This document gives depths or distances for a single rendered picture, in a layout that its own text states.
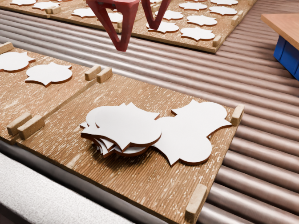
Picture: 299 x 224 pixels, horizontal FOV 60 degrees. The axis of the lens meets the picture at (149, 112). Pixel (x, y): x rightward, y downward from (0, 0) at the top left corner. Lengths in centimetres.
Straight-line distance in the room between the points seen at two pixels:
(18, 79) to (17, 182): 38
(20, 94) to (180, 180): 50
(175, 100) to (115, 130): 24
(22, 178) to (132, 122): 24
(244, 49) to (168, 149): 66
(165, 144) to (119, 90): 26
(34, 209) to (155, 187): 21
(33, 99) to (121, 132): 33
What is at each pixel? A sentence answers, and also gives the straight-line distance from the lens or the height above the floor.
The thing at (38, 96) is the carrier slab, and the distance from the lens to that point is 76.
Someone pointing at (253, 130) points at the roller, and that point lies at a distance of 66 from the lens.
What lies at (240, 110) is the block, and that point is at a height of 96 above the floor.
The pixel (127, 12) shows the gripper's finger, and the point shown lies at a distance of 32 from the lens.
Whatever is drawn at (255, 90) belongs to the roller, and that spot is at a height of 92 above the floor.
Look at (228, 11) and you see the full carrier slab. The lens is 141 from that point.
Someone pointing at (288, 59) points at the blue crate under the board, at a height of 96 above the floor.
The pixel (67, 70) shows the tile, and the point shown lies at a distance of 84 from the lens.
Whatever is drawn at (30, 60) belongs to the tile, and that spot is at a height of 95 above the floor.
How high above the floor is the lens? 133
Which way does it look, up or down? 38 degrees down
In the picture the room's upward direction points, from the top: straight up
